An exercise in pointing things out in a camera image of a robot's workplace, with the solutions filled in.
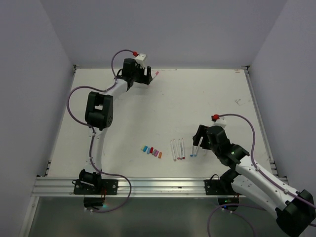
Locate orange white pen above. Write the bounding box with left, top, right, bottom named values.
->
left=170, top=140, right=177, bottom=161

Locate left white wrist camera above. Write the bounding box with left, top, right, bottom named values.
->
left=134, top=53, right=147, bottom=68

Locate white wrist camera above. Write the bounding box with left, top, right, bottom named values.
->
left=134, top=53, right=147, bottom=68
left=213, top=118, right=227, bottom=129

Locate aluminium mounting rail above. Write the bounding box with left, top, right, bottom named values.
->
left=31, top=177, right=218, bottom=198

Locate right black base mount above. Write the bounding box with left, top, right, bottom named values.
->
left=203, top=169, right=246, bottom=212

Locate blue capped white pen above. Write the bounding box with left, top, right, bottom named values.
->
left=193, top=145, right=199, bottom=157

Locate red capped white pen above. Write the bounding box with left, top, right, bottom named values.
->
left=179, top=139, right=185, bottom=159

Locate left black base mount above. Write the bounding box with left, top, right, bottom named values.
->
left=72, top=169, right=118, bottom=211

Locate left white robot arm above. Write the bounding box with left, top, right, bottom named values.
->
left=79, top=54, right=153, bottom=194

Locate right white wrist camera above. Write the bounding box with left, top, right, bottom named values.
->
left=213, top=118, right=227, bottom=129

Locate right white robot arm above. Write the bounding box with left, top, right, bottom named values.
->
left=193, top=125, right=316, bottom=237

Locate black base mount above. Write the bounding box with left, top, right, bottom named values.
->
left=72, top=169, right=118, bottom=211
left=203, top=169, right=246, bottom=212

